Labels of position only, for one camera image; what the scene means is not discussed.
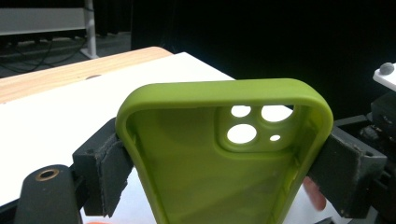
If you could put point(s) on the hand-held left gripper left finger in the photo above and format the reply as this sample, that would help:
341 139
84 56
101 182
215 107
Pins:
99 174

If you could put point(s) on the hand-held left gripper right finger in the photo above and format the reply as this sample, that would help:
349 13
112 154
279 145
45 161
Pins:
348 174

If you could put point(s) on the green phone case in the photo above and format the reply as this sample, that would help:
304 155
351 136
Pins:
193 174

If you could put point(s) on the white metal desk frame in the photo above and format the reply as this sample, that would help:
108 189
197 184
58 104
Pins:
37 20

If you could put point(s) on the orange phone case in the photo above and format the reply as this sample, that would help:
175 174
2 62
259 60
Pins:
96 223

